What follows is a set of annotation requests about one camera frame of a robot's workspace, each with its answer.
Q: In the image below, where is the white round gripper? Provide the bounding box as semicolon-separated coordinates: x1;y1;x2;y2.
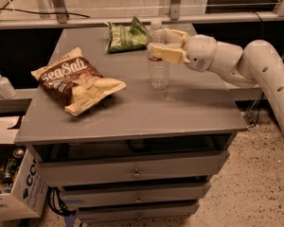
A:
147;28;218;72

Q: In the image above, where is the clear plastic water bottle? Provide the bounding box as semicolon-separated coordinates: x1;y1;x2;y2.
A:
146;21;169;90

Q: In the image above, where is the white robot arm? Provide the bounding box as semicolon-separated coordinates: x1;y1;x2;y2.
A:
147;28;284;136

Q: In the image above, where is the hand sanitizer pump bottle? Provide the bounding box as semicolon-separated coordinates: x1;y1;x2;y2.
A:
0;74;16;99

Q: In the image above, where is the green chip bag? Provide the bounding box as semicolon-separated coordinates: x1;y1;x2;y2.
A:
106;17;148;54

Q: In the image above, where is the sea salt chip bag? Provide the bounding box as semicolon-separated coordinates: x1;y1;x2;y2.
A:
31;47;126;116

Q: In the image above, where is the grey drawer cabinet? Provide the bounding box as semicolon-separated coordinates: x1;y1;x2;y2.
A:
15;28;246;223

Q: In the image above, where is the green can in box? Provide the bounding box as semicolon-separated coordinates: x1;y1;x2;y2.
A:
2;158;18;180

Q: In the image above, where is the white cardboard box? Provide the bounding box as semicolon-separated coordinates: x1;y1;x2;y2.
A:
0;116;47;220

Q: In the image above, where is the metal frame rail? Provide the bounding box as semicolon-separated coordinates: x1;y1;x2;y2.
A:
0;0;284;29

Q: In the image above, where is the black cable bundle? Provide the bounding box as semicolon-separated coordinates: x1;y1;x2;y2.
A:
46;186;78;218

